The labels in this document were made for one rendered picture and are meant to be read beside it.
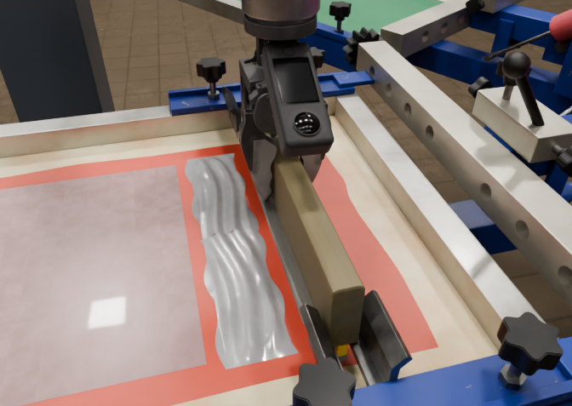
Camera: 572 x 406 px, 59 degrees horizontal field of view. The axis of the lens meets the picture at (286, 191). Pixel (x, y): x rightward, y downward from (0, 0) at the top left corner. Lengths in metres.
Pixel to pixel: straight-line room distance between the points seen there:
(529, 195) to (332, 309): 0.27
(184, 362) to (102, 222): 0.24
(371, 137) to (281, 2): 0.32
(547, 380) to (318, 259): 0.21
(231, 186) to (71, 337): 0.27
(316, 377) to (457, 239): 0.28
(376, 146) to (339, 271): 0.32
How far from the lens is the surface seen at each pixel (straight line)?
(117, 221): 0.67
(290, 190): 0.51
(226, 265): 0.57
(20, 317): 0.59
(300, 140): 0.44
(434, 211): 0.62
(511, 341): 0.41
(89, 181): 0.75
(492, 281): 0.55
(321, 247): 0.45
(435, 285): 0.58
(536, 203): 0.58
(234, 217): 0.63
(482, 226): 0.73
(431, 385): 0.45
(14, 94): 1.25
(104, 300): 0.57
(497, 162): 0.63
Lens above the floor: 1.37
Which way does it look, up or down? 37 degrees down
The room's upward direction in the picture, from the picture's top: straight up
